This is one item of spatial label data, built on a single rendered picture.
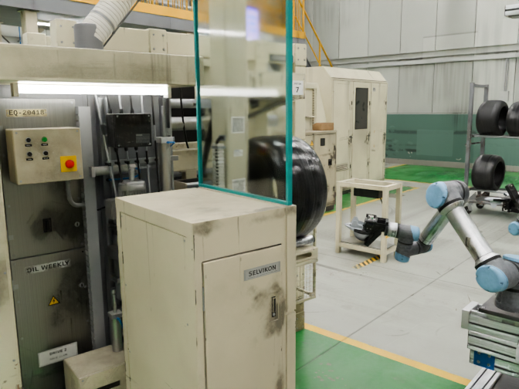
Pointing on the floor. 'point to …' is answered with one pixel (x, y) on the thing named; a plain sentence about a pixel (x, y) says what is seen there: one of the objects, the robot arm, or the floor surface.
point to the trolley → (510, 119)
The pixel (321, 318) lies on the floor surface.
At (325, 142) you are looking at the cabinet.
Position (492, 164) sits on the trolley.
